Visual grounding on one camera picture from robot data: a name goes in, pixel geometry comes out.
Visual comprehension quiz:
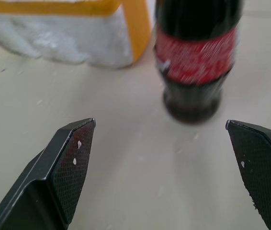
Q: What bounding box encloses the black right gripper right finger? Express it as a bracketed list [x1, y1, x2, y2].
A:
[225, 119, 271, 230]

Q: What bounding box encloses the red-labelled cola bottle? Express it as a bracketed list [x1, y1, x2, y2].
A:
[153, 0, 243, 125]

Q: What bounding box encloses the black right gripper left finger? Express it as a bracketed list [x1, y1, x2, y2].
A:
[0, 117, 96, 230]

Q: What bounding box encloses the white foam box yellow tape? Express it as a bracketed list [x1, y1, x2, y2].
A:
[0, 0, 151, 70]

